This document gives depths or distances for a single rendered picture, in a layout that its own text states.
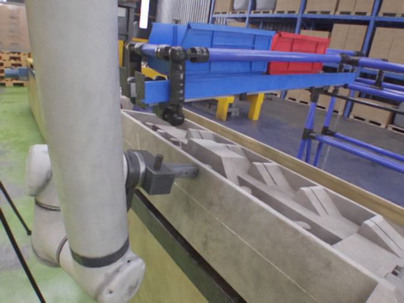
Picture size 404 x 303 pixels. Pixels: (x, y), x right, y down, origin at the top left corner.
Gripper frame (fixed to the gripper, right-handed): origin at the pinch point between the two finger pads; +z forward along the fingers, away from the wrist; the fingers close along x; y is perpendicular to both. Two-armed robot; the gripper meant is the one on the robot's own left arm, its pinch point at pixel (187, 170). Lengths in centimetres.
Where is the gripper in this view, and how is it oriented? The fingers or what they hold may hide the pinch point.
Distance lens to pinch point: 63.5
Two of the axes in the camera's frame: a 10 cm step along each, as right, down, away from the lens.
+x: -6.0, -3.6, 7.1
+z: 7.5, 0.5, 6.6
